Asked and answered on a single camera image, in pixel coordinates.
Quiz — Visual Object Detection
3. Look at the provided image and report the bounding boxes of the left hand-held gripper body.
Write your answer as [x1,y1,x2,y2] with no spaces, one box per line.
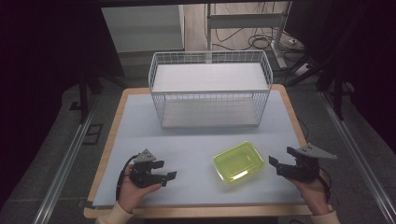
[128,147,166,189]

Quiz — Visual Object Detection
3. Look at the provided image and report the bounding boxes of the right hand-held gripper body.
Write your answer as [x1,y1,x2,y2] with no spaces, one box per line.
[276,142,338,183]

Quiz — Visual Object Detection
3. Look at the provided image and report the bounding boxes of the yellow-green translucent plastic tray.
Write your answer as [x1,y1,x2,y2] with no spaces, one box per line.
[212,140,266,185]

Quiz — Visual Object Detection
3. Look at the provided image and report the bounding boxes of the white wire shelf rack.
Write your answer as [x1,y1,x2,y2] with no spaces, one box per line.
[148,49,275,130]

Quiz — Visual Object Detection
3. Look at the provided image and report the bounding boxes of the person's left hand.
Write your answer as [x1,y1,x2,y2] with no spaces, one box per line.
[118,164,163,215]

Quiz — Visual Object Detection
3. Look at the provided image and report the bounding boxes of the person's right hand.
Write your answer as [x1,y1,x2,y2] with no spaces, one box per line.
[291,170,332,217]

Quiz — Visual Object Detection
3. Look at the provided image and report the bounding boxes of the black stand leg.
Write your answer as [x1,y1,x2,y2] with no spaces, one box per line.
[317,60,347,121]
[77,74,105,125]

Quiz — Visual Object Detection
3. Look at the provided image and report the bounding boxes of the white power strip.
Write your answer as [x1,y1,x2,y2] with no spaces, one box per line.
[292,63,313,77]

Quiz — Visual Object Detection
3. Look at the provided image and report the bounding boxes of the dark curtain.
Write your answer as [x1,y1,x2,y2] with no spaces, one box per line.
[284,0,396,153]
[0,0,125,206]

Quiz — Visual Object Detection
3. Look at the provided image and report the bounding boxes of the white cabinet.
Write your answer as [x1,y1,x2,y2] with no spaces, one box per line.
[100,4,187,54]

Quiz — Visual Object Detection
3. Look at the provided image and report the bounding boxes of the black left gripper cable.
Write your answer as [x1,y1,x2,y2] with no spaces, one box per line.
[115,154,138,202]

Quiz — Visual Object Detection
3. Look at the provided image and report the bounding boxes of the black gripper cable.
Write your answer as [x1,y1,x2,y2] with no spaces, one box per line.
[115,154,138,202]
[317,167,333,203]

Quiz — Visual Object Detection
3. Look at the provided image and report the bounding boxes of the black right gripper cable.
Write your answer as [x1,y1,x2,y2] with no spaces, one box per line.
[317,167,333,203]

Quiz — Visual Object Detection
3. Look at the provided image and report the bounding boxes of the aluminium floor rail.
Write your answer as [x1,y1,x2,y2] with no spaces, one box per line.
[32,101,98,224]
[319,91,396,224]

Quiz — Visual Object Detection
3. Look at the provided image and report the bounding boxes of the black floor frame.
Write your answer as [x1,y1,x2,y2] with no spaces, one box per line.
[81,123,104,146]

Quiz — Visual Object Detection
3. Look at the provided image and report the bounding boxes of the black floor cables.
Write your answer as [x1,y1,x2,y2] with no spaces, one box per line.
[214,27,307,63]

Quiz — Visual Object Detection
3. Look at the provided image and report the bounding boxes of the white metal stand frame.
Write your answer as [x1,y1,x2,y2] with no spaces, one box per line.
[205,1,294,70]

